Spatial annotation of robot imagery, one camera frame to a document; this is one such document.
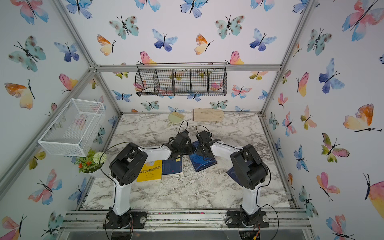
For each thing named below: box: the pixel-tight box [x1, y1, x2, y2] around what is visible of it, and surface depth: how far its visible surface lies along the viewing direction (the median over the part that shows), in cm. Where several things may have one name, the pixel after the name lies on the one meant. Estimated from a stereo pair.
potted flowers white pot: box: [74, 149, 110, 178], surface depth 80 cm
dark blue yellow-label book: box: [162, 155, 183, 175], surface depth 93 cm
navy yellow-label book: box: [226, 166, 243, 187], surface depth 90 cm
